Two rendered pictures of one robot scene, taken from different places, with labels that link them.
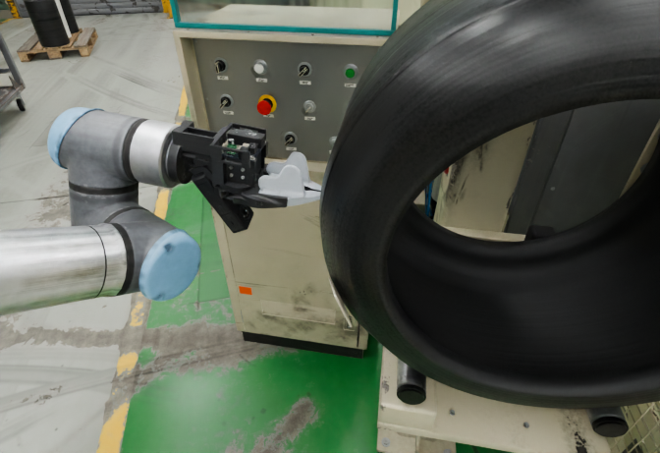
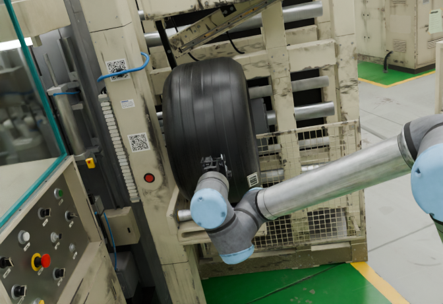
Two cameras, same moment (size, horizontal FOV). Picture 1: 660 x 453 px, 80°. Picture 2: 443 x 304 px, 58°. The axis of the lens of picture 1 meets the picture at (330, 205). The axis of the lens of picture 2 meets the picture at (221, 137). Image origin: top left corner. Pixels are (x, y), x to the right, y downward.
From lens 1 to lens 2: 1.34 m
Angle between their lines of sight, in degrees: 79
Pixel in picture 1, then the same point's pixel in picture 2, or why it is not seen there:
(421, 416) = not seen: hidden behind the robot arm
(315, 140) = (65, 258)
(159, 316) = not seen: outside the picture
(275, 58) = (26, 221)
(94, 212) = (240, 220)
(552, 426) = not seen: hidden behind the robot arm
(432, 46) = (230, 89)
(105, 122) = (212, 183)
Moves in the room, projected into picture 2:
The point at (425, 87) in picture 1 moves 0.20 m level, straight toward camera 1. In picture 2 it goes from (238, 95) to (298, 87)
